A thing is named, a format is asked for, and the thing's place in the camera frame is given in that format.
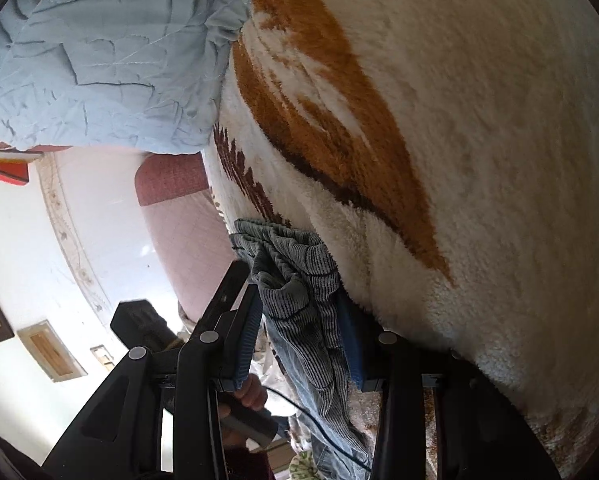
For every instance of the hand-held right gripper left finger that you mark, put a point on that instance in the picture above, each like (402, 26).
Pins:
(243, 345)

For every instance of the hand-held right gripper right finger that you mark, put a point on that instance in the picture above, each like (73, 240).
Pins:
(359, 360)

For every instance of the grey-blue denim pants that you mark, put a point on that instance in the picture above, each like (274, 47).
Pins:
(304, 310)

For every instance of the person's left hand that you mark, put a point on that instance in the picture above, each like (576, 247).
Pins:
(254, 395)

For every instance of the pink padded headboard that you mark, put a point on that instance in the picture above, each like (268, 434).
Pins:
(189, 240)

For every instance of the green patterned quilt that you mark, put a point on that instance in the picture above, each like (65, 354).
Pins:
(304, 467)

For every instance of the red book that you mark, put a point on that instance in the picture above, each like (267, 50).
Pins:
(9, 172)

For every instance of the cream leaf-print blanket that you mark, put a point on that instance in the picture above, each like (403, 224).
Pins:
(479, 160)

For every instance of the light blue quilted pillow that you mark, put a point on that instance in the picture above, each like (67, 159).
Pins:
(104, 60)

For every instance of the beige wall light switch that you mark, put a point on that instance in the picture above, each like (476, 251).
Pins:
(101, 353)

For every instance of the wooden framed wall panel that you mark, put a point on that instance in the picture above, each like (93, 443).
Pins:
(49, 350)

